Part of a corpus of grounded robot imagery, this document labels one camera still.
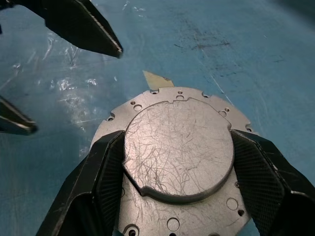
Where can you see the beige tape piece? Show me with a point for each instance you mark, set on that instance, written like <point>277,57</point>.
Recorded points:
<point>155,79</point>

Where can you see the silver round motor lid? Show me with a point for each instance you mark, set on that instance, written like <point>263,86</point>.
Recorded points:
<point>177,147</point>

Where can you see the clear plastic film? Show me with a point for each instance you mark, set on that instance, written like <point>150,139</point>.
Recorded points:
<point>69,83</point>

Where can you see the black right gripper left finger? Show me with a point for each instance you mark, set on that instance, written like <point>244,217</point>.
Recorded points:
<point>81,186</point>

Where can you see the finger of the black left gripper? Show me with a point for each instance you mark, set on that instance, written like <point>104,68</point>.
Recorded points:
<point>14,120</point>
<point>78,24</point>

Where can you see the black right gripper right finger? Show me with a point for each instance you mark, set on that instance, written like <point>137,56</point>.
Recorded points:
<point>275,186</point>

